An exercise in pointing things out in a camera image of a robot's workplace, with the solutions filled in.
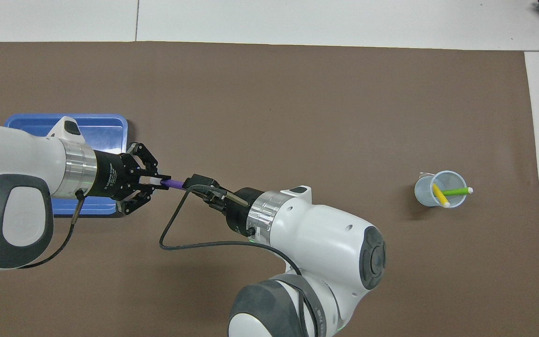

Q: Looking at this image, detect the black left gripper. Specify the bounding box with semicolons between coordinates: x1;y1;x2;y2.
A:
93;142;171;216

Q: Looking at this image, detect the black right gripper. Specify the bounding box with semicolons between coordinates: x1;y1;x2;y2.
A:
183;174;266;235

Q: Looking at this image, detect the purple pen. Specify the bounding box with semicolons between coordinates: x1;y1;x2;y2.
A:
150;176;189;190

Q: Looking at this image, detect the yellow pen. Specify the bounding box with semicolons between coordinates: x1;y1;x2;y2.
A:
431;183;451;208

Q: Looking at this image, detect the blue plastic tray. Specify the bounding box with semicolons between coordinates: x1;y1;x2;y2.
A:
4;114;129;217

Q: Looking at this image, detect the brown table mat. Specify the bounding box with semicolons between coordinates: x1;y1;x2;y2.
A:
0;41;539;337

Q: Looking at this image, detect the translucent plastic cup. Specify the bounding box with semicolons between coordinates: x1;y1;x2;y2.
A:
414;170;468;209

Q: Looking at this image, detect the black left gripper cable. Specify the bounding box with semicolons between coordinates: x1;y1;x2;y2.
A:
15;189;86;270

